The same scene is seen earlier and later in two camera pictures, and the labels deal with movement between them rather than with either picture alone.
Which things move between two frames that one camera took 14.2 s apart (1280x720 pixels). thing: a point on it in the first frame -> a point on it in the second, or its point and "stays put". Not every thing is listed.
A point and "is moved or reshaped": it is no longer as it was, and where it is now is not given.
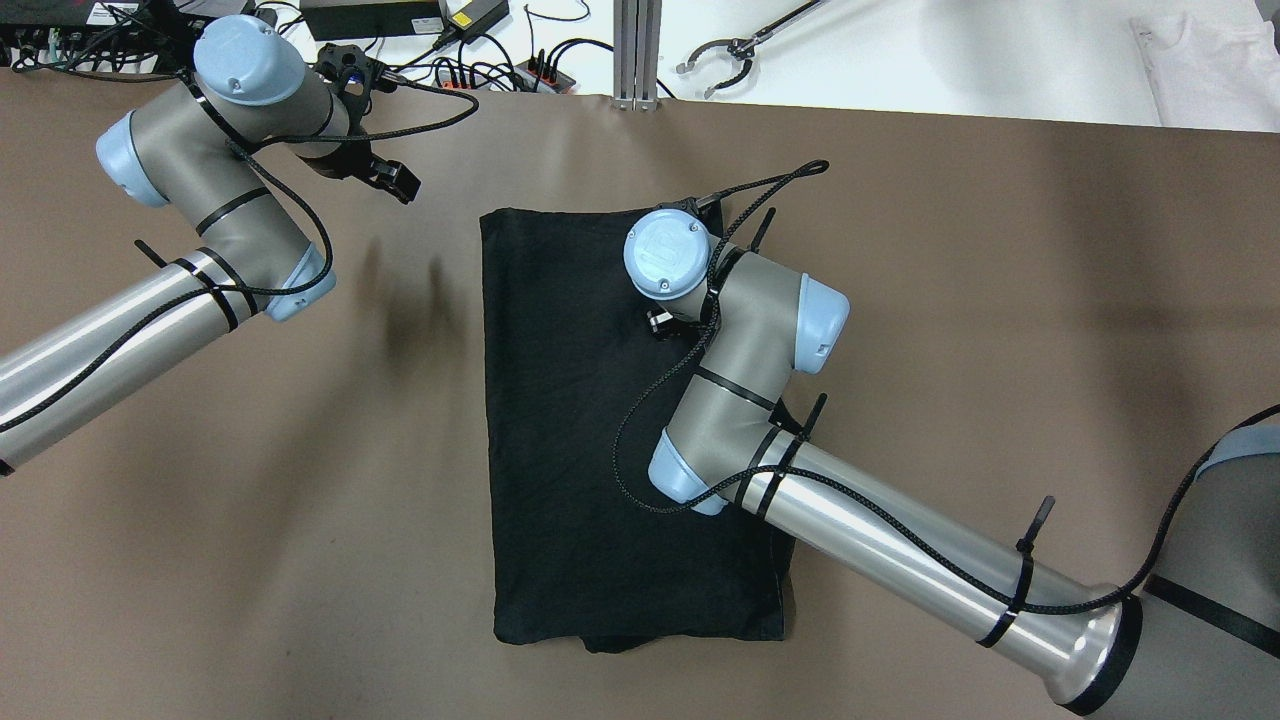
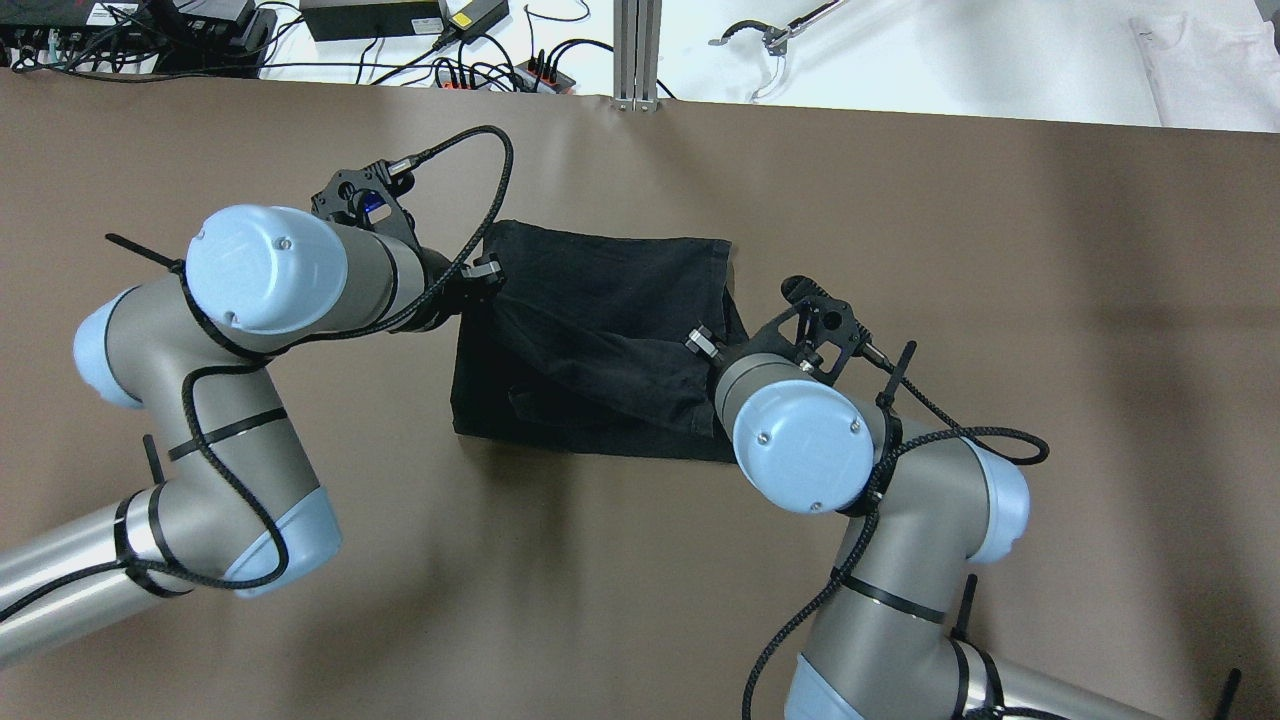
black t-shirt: (586, 369) is moved or reshaped
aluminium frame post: (637, 28) stays put
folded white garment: (1209, 64) stays put
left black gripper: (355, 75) -> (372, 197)
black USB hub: (535, 76) stays put
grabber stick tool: (747, 47) -> (776, 39)
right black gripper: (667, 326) -> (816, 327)
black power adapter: (471, 18) stays put
